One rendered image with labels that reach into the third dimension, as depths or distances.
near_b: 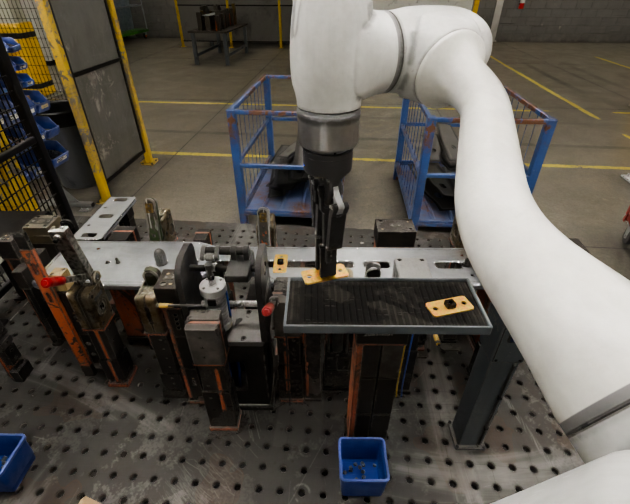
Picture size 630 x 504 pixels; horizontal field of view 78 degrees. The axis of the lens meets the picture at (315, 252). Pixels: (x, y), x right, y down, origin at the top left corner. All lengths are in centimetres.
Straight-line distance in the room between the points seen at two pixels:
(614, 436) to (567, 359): 4
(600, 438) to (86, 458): 111
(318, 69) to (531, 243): 33
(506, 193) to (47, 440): 120
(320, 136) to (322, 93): 6
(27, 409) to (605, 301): 133
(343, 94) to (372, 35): 7
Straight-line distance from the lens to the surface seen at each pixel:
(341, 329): 70
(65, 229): 102
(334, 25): 52
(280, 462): 108
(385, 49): 55
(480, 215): 33
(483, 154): 38
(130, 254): 127
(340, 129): 55
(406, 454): 111
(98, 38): 420
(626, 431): 27
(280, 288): 91
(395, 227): 125
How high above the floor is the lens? 167
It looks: 35 degrees down
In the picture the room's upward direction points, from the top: straight up
